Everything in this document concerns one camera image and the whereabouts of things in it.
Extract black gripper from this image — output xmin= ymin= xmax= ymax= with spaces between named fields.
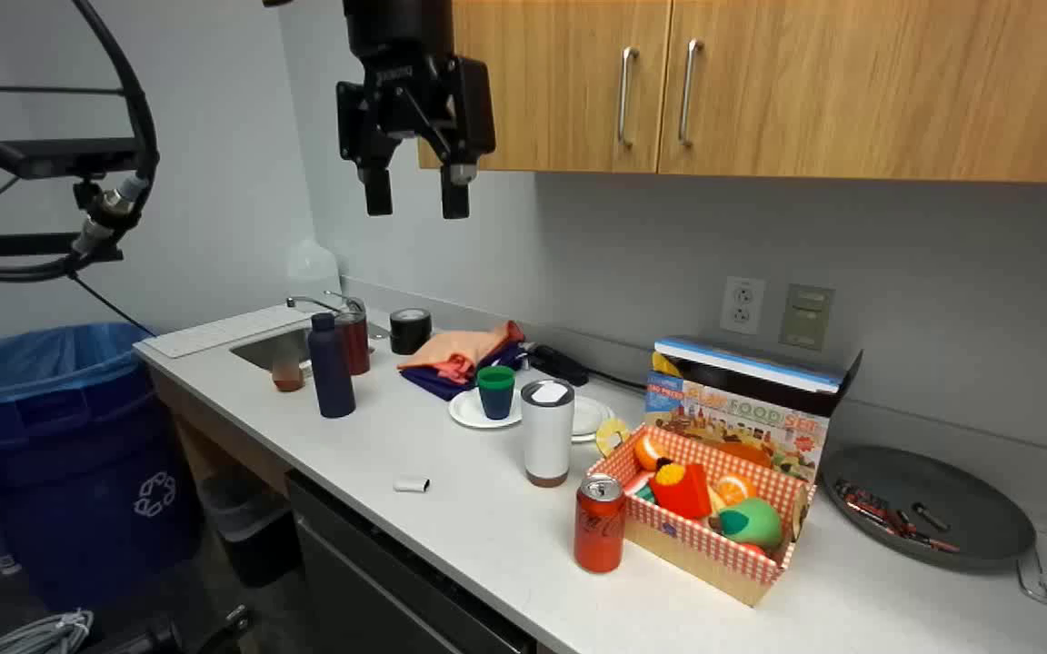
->
xmin=336 ymin=0 xmax=497 ymax=221

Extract silver cabinet door handle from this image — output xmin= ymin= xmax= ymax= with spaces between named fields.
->
xmin=675 ymin=36 xmax=708 ymax=151
xmin=613 ymin=45 xmax=644 ymax=156

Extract wooden table top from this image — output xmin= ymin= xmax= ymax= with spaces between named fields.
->
xmin=658 ymin=0 xmax=1047 ymax=189

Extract wooden cabinet door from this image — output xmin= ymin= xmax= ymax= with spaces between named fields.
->
xmin=413 ymin=0 xmax=673 ymax=178

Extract translucent white bottle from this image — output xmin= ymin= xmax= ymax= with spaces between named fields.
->
xmin=283 ymin=236 xmax=346 ymax=304

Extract black cylindrical cup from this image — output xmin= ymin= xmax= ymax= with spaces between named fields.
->
xmin=386 ymin=304 xmax=435 ymax=358

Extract dark red cup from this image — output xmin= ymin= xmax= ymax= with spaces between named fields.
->
xmin=340 ymin=296 xmax=375 ymax=376

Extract dark blue cloth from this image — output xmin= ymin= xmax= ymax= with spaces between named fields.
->
xmin=399 ymin=340 xmax=536 ymax=402

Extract dark blue bottle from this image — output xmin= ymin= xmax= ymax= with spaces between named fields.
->
xmin=310 ymin=310 xmax=359 ymax=422

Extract steel sink basin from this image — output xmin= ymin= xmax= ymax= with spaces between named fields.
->
xmin=230 ymin=323 xmax=317 ymax=376

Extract green rimmed blue cup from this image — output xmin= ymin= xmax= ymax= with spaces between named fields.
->
xmin=474 ymin=362 xmax=520 ymax=425

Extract white paper plate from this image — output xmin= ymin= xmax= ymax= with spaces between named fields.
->
xmin=569 ymin=392 xmax=617 ymax=447
xmin=445 ymin=384 xmax=529 ymax=436

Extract small brown ball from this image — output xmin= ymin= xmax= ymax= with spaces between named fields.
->
xmin=268 ymin=358 xmax=310 ymax=396

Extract white tumbler brown base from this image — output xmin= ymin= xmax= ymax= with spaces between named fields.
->
xmin=518 ymin=373 xmax=579 ymax=491

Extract orange toy fruit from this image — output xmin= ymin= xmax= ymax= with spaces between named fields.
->
xmin=630 ymin=430 xmax=673 ymax=476
xmin=713 ymin=473 xmax=758 ymax=512

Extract small black waste bin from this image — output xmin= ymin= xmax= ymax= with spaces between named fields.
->
xmin=201 ymin=470 xmax=306 ymax=591

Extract red soda can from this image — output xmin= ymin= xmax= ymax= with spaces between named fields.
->
xmin=572 ymin=470 xmax=633 ymax=579

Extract red toy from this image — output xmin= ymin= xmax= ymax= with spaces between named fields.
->
xmin=650 ymin=456 xmax=716 ymax=528

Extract colourful cardboard toy box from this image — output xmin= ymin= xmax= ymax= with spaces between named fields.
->
xmin=644 ymin=335 xmax=864 ymax=483

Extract black dishwasher front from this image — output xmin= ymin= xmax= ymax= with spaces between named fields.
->
xmin=283 ymin=470 xmax=543 ymax=654

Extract red checkered cardboard tray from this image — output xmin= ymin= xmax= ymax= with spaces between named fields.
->
xmin=592 ymin=419 xmax=819 ymax=610

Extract blue recycling bin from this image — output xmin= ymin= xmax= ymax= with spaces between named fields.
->
xmin=0 ymin=320 xmax=209 ymax=615

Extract green toy ball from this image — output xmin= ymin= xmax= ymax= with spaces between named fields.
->
xmin=713 ymin=493 xmax=789 ymax=556

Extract clear plastic bag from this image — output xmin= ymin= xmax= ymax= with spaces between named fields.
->
xmin=0 ymin=605 xmax=97 ymax=654

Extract black round plate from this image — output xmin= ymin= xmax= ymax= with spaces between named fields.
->
xmin=819 ymin=438 xmax=1040 ymax=579

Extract thick black cable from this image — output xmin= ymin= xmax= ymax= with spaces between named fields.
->
xmin=68 ymin=0 xmax=165 ymax=265

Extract white wall outlet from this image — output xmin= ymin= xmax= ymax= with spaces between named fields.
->
xmin=716 ymin=272 xmax=771 ymax=339
xmin=778 ymin=281 xmax=839 ymax=355

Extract black stereo camera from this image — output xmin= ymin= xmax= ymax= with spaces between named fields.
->
xmin=0 ymin=133 xmax=144 ymax=180

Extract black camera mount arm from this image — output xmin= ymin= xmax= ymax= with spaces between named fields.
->
xmin=0 ymin=167 xmax=153 ymax=287

